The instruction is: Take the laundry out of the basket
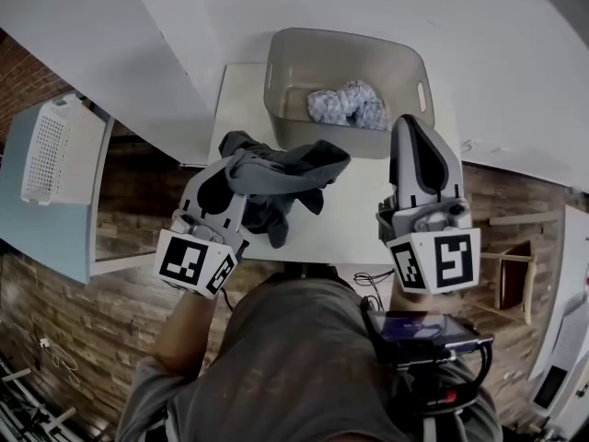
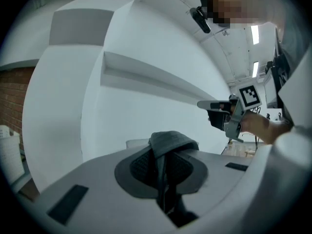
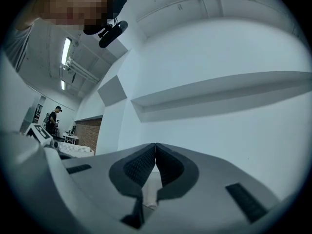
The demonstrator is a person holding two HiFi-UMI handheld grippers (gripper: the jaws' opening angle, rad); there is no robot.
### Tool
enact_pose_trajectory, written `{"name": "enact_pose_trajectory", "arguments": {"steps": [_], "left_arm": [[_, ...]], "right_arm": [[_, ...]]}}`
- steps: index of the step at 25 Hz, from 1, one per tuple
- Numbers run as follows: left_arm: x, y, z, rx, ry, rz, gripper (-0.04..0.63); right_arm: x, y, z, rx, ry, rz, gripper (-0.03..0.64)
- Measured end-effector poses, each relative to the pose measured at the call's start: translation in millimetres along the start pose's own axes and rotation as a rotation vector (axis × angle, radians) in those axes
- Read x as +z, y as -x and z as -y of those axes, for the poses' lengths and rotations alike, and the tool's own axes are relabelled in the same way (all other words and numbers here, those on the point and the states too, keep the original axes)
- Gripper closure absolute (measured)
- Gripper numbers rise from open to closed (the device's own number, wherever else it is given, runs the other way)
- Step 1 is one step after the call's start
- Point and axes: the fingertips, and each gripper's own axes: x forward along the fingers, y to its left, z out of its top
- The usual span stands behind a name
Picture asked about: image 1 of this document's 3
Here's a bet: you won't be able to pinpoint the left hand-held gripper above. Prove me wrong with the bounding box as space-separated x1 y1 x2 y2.
154 168 252 298

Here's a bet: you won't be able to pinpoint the white cable with plug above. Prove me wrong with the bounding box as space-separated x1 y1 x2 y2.
39 336 79 372

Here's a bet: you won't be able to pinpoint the dark grey garment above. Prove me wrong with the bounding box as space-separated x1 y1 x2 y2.
218 130 352 250

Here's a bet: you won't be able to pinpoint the wooden chair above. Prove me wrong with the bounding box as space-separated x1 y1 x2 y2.
478 209 565 326

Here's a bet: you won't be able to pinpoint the black phone with lit screen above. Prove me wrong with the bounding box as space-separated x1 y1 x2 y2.
366 308 496 354

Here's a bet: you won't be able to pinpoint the black metal rack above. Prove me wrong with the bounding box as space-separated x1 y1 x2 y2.
0 356 77 442

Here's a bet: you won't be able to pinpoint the blue white checked clothes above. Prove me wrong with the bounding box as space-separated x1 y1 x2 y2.
306 79 393 132

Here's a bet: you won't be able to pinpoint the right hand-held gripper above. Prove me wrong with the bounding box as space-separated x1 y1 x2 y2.
375 114 482 297

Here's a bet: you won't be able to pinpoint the person's right forearm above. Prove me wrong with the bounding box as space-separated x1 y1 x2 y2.
390 287 436 315

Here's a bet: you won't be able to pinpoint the black harness mount with cables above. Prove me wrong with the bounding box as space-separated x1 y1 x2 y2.
381 338 496 418

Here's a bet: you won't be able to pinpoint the person's left forearm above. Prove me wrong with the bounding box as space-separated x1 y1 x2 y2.
154 290 222 377

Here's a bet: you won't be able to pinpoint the light blue table white frame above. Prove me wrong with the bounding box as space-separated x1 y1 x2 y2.
0 92 160 285

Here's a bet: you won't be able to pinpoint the white perforated plastic basket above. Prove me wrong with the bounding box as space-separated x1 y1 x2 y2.
20 93 108 206

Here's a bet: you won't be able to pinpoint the grey plastic laundry basket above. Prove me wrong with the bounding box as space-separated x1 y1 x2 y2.
263 28 436 160

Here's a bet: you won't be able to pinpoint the person's grey shirt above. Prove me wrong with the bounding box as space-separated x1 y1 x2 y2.
114 277 502 442

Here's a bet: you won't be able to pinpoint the white machine with display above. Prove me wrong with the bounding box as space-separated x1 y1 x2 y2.
531 292 589 421

